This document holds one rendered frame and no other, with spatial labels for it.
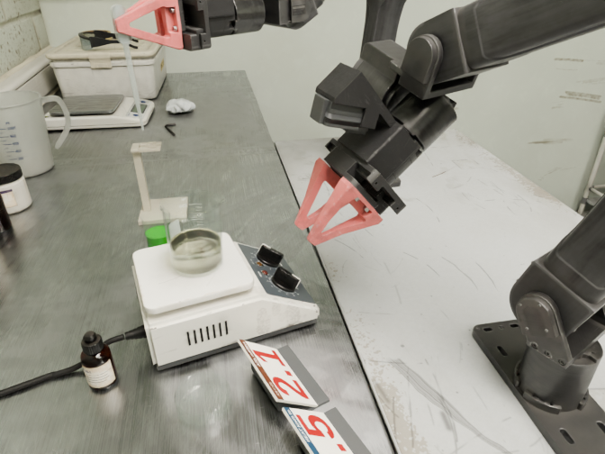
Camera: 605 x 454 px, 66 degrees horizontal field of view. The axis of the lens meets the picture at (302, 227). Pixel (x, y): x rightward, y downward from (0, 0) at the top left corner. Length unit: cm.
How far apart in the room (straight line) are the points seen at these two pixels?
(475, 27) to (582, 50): 206
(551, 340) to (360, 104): 28
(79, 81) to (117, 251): 90
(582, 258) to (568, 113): 214
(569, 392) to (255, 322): 32
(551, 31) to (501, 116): 194
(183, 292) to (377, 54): 33
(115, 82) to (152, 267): 107
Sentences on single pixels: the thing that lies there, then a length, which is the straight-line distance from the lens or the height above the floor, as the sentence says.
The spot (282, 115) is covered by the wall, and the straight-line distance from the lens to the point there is 199.
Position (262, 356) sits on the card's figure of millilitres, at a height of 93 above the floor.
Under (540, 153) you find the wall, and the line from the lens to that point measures 258.
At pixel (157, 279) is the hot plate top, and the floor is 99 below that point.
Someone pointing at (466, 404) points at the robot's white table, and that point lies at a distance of 54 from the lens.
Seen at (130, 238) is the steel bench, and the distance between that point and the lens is 80.
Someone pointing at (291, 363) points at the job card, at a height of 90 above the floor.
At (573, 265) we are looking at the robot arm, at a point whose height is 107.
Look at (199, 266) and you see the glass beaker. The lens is 52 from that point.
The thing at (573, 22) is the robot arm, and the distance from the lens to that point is 43.
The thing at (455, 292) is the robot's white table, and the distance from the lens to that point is 67.
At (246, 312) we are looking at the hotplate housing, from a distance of 53.
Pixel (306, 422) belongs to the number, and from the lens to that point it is 46.
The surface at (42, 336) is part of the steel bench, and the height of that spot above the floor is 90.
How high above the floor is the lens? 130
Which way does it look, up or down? 31 degrees down
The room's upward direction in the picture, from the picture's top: straight up
